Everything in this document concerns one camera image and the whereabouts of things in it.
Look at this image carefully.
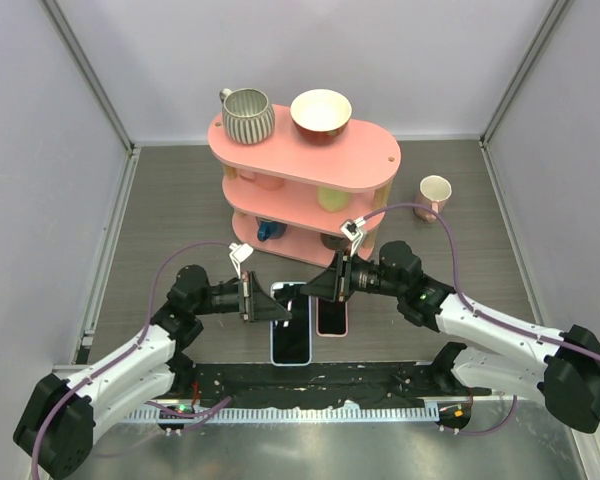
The pink phone case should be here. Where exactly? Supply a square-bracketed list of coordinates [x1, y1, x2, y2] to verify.
[315, 297, 350, 339]

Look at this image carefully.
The dark teal mug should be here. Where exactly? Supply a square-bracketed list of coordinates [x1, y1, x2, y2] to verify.
[320, 233, 351, 251]

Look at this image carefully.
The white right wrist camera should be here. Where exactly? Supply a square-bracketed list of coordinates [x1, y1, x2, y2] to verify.
[340, 217, 367, 256]

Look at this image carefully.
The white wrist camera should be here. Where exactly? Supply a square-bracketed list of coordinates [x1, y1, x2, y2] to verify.
[229, 243, 254, 279]
[340, 217, 367, 256]

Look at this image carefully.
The yellow-green cup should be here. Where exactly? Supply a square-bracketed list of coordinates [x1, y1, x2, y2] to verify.
[317, 187, 351, 213]

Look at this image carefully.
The light blue phone case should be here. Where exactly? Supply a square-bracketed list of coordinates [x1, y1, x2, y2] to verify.
[268, 281, 314, 369]

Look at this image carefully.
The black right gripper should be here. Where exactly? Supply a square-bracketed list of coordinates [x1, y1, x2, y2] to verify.
[301, 248, 404, 303]

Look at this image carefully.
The pink mug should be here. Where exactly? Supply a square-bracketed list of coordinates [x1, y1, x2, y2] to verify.
[414, 175, 452, 223]

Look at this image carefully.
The purple smartphone black screen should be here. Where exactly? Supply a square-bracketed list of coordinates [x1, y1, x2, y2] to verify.
[317, 297, 348, 335]

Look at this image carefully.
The pink cup on shelf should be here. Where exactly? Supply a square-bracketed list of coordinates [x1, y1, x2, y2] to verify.
[238, 170, 285, 191]

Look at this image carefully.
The blue mug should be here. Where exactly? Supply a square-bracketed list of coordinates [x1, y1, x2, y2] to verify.
[256, 218, 287, 242]

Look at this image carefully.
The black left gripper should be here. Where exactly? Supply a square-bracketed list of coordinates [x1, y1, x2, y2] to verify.
[192, 270, 291, 322]

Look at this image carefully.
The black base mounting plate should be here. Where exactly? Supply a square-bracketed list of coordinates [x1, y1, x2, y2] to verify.
[158, 362, 491, 410]

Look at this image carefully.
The white slotted cable duct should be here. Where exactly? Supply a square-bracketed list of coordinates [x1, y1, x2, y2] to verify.
[124, 404, 440, 425]

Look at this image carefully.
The red bowl white inside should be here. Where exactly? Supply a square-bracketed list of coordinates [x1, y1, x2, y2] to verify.
[290, 89, 352, 146]

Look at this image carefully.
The grey striped mug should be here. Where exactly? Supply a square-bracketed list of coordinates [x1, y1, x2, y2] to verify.
[219, 88, 275, 145]

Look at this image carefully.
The pink three-tier wooden shelf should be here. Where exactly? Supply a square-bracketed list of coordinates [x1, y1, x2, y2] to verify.
[207, 105, 401, 266]

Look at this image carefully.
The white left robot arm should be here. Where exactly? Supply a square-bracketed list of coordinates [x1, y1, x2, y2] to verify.
[13, 265, 291, 479]

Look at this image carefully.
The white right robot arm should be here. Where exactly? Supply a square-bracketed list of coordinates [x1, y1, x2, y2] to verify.
[302, 241, 600, 434]

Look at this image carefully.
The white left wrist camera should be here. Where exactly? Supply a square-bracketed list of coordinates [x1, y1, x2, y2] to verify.
[229, 243, 254, 279]

